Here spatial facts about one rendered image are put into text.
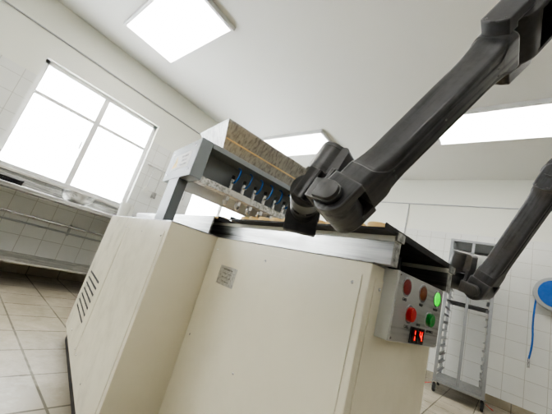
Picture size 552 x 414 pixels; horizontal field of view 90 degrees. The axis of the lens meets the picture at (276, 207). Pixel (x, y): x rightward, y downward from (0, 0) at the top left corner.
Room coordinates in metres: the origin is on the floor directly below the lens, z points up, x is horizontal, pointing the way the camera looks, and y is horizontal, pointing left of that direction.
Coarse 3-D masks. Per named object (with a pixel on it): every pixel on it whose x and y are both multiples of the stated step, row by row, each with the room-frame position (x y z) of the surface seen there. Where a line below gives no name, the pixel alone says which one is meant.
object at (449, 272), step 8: (408, 264) 0.80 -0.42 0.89; (416, 264) 0.78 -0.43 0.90; (424, 264) 0.76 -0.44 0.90; (408, 272) 0.80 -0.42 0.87; (416, 272) 0.78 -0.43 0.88; (424, 272) 0.76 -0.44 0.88; (432, 272) 0.75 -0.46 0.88; (440, 272) 0.73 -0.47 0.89; (448, 272) 0.71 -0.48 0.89; (424, 280) 0.76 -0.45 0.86; (432, 280) 0.74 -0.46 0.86; (440, 280) 0.73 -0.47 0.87; (448, 280) 0.72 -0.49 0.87; (440, 288) 0.73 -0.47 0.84; (448, 288) 0.73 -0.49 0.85
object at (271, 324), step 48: (240, 240) 0.97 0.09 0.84; (240, 288) 0.90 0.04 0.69; (288, 288) 0.74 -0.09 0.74; (336, 288) 0.62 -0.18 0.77; (192, 336) 1.06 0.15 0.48; (240, 336) 0.85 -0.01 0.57; (288, 336) 0.70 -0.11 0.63; (336, 336) 0.60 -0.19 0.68; (192, 384) 0.98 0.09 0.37; (240, 384) 0.80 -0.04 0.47; (288, 384) 0.67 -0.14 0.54; (336, 384) 0.58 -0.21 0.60; (384, 384) 0.64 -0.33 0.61
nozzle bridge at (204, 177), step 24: (192, 144) 1.07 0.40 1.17; (168, 168) 1.24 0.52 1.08; (192, 168) 1.00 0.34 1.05; (216, 168) 1.14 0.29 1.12; (168, 192) 1.13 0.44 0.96; (192, 192) 1.31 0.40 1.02; (216, 192) 1.17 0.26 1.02; (288, 192) 1.32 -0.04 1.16; (168, 216) 1.09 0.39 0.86; (264, 216) 1.38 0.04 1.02
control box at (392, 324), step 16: (384, 272) 0.59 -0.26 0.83; (400, 272) 0.57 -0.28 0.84; (384, 288) 0.58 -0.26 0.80; (400, 288) 0.57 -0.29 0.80; (416, 288) 0.62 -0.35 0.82; (432, 288) 0.67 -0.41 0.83; (384, 304) 0.58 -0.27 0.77; (400, 304) 0.58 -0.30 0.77; (416, 304) 0.62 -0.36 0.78; (432, 304) 0.67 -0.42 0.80; (384, 320) 0.57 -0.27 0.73; (400, 320) 0.59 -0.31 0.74; (416, 320) 0.63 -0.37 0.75; (384, 336) 0.57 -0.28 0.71; (400, 336) 0.59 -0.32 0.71; (416, 336) 0.64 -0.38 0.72; (432, 336) 0.69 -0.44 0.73
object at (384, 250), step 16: (224, 224) 1.11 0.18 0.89; (240, 224) 1.02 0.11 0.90; (256, 240) 0.91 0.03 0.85; (272, 240) 0.85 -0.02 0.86; (288, 240) 0.79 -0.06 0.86; (304, 240) 0.74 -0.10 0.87; (320, 240) 0.70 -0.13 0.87; (336, 240) 0.66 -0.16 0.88; (352, 240) 0.62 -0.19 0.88; (368, 240) 0.59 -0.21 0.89; (384, 240) 0.56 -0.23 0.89; (400, 240) 0.54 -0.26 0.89; (352, 256) 0.61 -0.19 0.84; (368, 256) 0.58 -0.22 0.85; (384, 256) 0.55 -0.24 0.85
